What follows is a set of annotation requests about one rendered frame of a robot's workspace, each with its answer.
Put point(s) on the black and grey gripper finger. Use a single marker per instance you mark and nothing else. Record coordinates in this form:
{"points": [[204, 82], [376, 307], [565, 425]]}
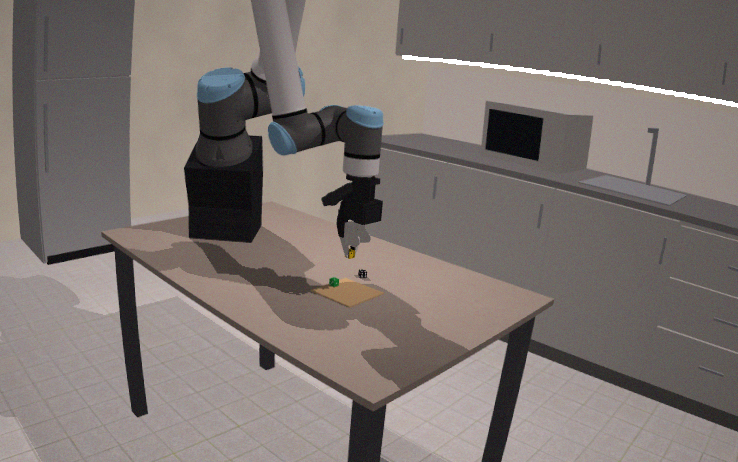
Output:
{"points": [[346, 232], [362, 234]]}

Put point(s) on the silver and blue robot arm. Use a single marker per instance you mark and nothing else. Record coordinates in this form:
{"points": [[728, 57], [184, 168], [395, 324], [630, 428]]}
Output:
{"points": [[225, 102]]}

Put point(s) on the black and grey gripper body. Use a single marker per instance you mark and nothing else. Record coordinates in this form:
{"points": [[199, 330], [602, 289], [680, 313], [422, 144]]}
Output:
{"points": [[359, 205]]}

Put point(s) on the tan mat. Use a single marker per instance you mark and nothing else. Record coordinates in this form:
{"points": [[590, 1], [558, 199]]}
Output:
{"points": [[349, 293]]}

